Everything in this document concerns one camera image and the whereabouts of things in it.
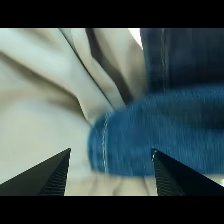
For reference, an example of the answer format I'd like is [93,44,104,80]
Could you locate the blue jeans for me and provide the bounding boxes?
[87,28,224,177]

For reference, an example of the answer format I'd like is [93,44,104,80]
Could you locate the pink garment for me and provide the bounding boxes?
[0,28,224,197]

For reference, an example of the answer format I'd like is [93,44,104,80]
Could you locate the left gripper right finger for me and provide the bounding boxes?
[151,148,224,197]

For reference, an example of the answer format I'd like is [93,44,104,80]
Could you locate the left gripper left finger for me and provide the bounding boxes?
[0,147,72,197]

